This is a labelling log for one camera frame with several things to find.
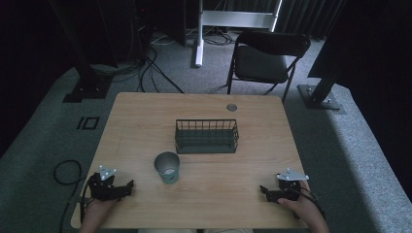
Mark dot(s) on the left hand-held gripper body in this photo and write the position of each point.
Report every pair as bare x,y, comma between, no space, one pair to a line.
103,187

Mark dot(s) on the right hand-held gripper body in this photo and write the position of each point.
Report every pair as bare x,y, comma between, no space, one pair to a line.
288,187

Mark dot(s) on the green paper cup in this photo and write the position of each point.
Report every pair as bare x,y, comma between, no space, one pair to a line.
167,168

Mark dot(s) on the person's left hand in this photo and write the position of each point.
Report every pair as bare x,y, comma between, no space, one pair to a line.
97,212

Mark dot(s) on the person's right hand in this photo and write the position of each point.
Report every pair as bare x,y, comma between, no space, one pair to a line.
302,210

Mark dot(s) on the grey table grommet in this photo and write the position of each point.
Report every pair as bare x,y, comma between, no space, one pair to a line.
231,107

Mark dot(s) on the black metal stand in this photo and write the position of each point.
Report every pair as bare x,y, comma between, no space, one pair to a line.
87,64
322,90

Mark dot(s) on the black folding chair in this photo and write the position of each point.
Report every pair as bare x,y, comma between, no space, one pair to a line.
265,61

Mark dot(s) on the white metal desk frame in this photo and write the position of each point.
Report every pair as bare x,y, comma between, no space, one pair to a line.
226,22

